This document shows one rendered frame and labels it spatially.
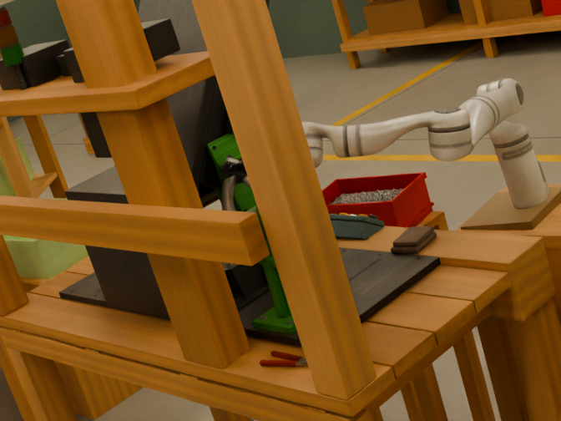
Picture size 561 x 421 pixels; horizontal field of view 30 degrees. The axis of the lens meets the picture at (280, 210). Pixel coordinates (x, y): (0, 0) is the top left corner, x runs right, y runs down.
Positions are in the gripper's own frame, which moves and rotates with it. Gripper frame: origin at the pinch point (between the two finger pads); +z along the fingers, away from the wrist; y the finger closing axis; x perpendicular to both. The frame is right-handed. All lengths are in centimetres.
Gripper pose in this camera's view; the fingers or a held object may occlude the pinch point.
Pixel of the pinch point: (232, 176)
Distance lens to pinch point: 258.5
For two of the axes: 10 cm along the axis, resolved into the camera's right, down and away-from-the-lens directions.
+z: -5.7, 1.9, 8.0
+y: -8.0, -3.4, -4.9
